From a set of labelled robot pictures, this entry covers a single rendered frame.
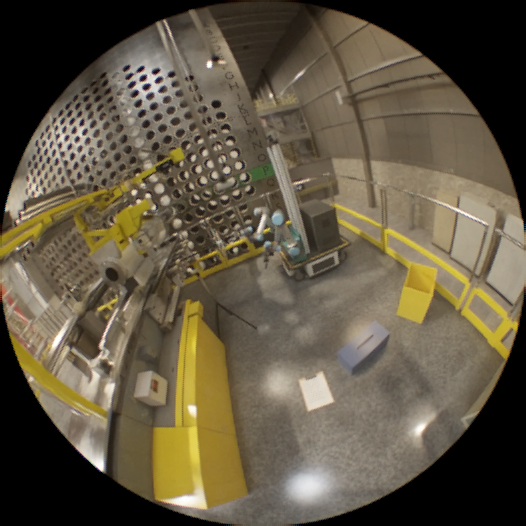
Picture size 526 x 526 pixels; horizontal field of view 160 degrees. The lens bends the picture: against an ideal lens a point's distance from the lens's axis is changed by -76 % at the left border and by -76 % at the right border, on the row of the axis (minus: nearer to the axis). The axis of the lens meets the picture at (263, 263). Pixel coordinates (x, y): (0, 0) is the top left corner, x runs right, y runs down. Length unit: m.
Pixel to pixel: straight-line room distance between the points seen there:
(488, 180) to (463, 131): 1.48
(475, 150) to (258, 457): 7.36
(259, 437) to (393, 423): 1.08
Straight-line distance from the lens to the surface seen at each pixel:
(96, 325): 1.89
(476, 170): 6.75
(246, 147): 3.97
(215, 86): 4.32
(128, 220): 1.93
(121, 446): 1.45
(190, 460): 1.39
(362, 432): 1.70
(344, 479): 1.73
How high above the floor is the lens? 1.69
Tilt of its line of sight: 31 degrees down
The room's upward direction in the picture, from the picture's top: 22 degrees counter-clockwise
